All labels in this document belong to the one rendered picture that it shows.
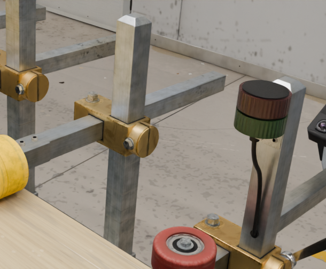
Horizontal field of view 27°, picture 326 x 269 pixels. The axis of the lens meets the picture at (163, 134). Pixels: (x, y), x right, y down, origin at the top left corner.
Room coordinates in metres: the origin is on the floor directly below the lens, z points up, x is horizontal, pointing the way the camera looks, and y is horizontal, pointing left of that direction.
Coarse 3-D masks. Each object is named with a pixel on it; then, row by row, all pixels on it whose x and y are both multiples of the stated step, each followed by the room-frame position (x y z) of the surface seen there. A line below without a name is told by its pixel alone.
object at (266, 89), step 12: (252, 84) 0.72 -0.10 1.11; (264, 84) 0.72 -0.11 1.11; (276, 84) 0.72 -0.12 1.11; (264, 96) 0.69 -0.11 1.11; (276, 96) 0.69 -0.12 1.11; (264, 120) 0.68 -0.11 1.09; (252, 144) 0.70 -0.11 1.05; (276, 144) 0.72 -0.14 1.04; (252, 156) 0.70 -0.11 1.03; (252, 228) 0.72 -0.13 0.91
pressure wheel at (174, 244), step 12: (168, 228) 0.71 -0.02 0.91; (180, 228) 0.72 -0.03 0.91; (192, 228) 0.72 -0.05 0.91; (156, 240) 0.69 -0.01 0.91; (168, 240) 0.69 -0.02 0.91; (180, 240) 0.68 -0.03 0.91; (192, 240) 0.70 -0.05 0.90; (204, 240) 0.70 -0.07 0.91; (156, 252) 0.67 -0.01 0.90; (168, 252) 0.66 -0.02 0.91; (180, 252) 0.67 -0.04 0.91; (192, 252) 0.67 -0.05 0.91; (204, 252) 0.67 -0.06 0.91; (216, 252) 0.68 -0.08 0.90; (156, 264) 0.66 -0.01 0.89; (168, 264) 0.65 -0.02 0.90; (180, 264) 0.65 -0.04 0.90; (192, 264) 0.65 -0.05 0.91; (204, 264) 0.65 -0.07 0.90
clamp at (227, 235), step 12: (204, 228) 0.78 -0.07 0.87; (216, 228) 0.78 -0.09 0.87; (228, 228) 0.78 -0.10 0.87; (240, 228) 0.78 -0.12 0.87; (216, 240) 0.76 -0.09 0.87; (228, 240) 0.75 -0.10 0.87; (240, 252) 0.73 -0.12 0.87; (276, 252) 0.74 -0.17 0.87; (228, 264) 0.74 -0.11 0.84; (240, 264) 0.73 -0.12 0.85; (252, 264) 0.72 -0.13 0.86; (264, 264) 0.71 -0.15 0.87; (276, 264) 0.71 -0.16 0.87; (288, 264) 0.73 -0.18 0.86
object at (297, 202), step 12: (312, 180) 0.96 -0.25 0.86; (324, 180) 0.97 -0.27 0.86; (300, 192) 0.92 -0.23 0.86; (312, 192) 0.92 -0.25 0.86; (324, 192) 0.95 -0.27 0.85; (288, 204) 0.88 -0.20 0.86; (300, 204) 0.89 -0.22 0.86; (312, 204) 0.92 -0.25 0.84; (288, 216) 0.86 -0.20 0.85; (228, 252) 0.74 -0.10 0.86; (216, 264) 0.72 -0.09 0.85
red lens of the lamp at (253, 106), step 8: (240, 88) 0.71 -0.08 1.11; (240, 96) 0.70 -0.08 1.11; (248, 96) 0.69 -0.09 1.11; (288, 96) 0.70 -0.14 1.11; (240, 104) 0.69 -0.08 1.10; (248, 104) 0.69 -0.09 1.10; (256, 104) 0.68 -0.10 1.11; (264, 104) 0.68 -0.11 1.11; (272, 104) 0.68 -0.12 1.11; (280, 104) 0.68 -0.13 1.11; (288, 104) 0.69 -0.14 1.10; (248, 112) 0.68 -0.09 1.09; (256, 112) 0.68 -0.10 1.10; (264, 112) 0.68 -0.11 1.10; (272, 112) 0.68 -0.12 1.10; (280, 112) 0.68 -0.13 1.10; (288, 112) 0.70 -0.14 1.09
